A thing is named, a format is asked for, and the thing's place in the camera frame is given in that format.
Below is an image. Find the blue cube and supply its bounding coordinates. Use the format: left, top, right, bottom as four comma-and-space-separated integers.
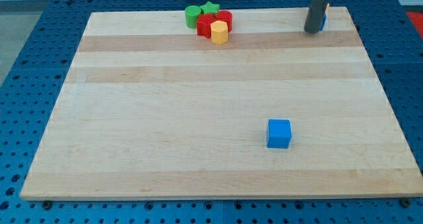
266, 119, 292, 149

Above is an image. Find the light wooden board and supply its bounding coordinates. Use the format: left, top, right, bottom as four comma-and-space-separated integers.
20, 7, 422, 201

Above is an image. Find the yellow hexagon block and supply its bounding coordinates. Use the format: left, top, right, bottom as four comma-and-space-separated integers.
210, 20, 229, 45

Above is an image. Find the red star block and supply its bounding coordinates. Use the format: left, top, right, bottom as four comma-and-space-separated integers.
196, 13, 217, 38

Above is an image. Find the red cylinder block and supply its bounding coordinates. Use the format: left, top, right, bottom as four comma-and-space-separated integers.
215, 10, 233, 32

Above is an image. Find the green cylinder block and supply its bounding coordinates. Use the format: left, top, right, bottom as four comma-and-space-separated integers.
184, 5, 202, 29

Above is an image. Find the green star block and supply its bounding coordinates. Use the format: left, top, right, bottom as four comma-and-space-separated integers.
200, 1, 220, 15

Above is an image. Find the small blue block behind rod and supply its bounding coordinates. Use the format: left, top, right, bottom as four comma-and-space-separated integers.
320, 13, 327, 31

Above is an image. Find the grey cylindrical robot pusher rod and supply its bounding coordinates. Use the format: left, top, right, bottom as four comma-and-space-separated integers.
303, 0, 328, 34

